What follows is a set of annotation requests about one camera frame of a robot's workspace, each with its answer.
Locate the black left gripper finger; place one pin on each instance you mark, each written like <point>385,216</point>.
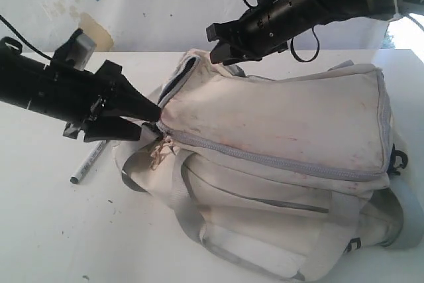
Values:
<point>118,98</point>
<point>112,130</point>

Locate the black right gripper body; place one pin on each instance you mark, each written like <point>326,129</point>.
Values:
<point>271,27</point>

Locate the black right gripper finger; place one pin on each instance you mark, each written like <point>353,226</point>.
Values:
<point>224,53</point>

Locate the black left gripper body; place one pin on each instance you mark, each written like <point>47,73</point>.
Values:
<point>54,90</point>

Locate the white fabric backpack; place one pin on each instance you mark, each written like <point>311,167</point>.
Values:
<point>282,177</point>

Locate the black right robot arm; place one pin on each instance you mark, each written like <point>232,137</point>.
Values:
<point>384,10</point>

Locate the black and white marker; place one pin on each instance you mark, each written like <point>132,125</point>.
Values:
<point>87,163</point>

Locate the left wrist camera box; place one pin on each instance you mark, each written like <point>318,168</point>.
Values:
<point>76,51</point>

